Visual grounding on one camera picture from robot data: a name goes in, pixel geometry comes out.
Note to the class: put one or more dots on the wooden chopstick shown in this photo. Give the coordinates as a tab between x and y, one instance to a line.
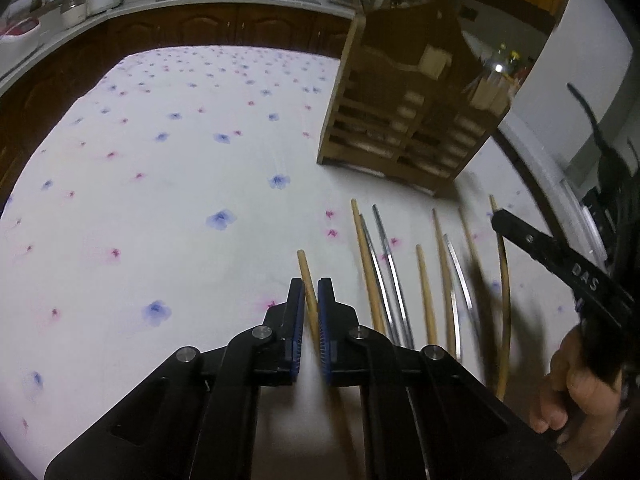
306	285
506	310
470	245
442	260
365	260
426	295

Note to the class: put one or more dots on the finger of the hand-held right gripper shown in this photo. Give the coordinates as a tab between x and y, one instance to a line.
550	255

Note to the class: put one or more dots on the red condiment bottle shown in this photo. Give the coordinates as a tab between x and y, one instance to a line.
524	70

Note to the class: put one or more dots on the white countertop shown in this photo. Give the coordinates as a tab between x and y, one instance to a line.
65	35

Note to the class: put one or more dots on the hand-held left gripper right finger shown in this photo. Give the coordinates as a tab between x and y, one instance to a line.
322	330

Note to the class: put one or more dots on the floral white tablecloth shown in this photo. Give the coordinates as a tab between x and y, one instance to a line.
175	185

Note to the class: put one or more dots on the wall outlet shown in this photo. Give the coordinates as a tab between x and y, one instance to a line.
468	11

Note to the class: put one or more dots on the red white rice cooker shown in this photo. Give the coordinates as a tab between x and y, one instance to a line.
20	27

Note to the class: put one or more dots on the yellow cap condiment bottle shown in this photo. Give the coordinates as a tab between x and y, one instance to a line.
513	62

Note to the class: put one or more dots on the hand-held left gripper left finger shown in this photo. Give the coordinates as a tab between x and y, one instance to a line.
299	330

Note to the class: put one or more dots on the glass jar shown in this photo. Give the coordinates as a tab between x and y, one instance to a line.
74	10

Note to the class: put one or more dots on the person's right hand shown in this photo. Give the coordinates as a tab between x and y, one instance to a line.
580	390

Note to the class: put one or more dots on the metal chopstick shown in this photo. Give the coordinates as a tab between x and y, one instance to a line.
457	265
375	265
454	320
387	250

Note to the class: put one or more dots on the pale condiment bottle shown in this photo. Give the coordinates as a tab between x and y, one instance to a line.
496	62

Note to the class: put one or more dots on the wooden utensil holder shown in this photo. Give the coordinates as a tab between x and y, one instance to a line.
390	125

